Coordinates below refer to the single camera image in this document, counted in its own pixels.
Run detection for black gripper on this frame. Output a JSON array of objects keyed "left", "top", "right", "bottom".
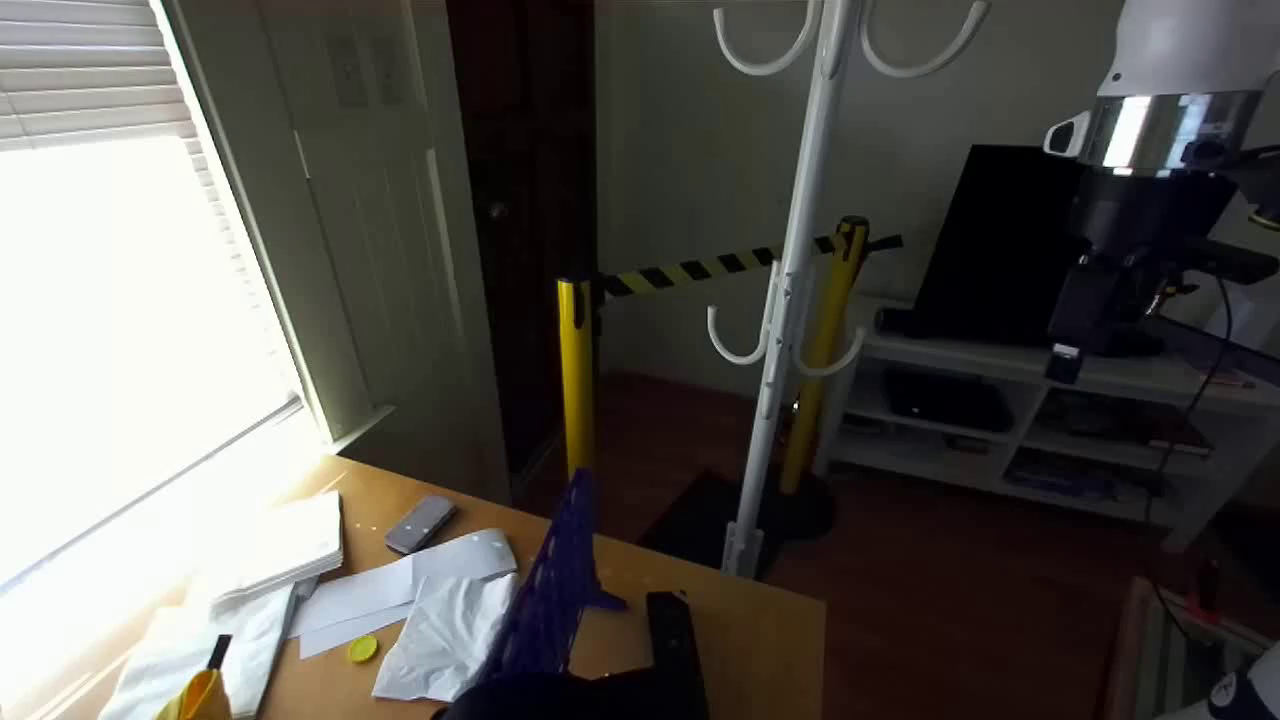
[{"left": 1048, "top": 166, "right": 1236, "bottom": 359}]

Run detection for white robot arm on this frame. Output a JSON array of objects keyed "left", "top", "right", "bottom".
[{"left": 1041, "top": 0, "right": 1280, "bottom": 359}]

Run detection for yellow bottle cap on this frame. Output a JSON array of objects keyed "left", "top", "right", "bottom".
[{"left": 349, "top": 637, "right": 379, "bottom": 665}]

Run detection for black monitor screen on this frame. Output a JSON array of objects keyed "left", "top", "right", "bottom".
[{"left": 912, "top": 142, "right": 1082, "bottom": 342}]

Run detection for white shelf unit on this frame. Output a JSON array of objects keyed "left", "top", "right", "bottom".
[{"left": 814, "top": 305, "right": 1280, "bottom": 553}]

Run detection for white coat rack stand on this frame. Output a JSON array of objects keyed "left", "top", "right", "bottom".
[{"left": 705, "top": 0, "right": 987, "bottom": 574}]

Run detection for black yellow striped barrier tape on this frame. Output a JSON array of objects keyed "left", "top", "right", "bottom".
[{"left": 590, "top": 231, "right": 909, "bottom": 305}]

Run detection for purple plastic basket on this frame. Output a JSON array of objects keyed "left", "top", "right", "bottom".
[{"left": 483, "top": 473, "right": 625, "bottom": 679}]

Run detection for grey phone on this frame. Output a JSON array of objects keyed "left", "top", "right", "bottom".
[{"left": 385, "top": 495, "right": 457, "bottom": 555}]

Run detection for white paper sheets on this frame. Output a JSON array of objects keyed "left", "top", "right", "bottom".
[{"left": 290, "top": 529, "right": 515, "bottom": 702}]

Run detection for white cupboard door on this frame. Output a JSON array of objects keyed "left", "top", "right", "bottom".
[{"left": 165, "top": 0, "right": 506, "bottom": 499}]

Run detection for white notebook stack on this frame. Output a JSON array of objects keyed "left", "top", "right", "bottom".
[{"left": 186, "top": 493, "right": 345, "bottom": 607}]

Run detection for white cloth on table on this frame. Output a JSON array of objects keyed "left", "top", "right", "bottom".
[{"left": 101, "top": 585, "right": 305, "bottom": 720}]

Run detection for white window blind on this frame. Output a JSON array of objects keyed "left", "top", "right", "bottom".
[{"left": 0, "top": 0, "right": 192, "bottom": 153}]

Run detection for yellow stanchion post far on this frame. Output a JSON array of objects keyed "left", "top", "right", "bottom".
[{"left": 779, "top": 214, "right": 867, "bottom": 495}]

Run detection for yellow stanchion post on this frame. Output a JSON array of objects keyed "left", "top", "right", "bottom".
[
  {"left": 779, "top": 214, "right": 867, "bottom": 495},
  {"left": 557, "top": 278, "right": 596, "bottom": 473}
]

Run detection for yellow stanchion post near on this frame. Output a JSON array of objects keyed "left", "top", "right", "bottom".
[{"left": 557, "top": 278, "right": 596, "bottom": 473}]

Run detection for yellow handled tool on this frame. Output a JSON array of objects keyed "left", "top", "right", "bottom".
[{"left": 154, "top": 637, "right": 230, "bottom": 720}]

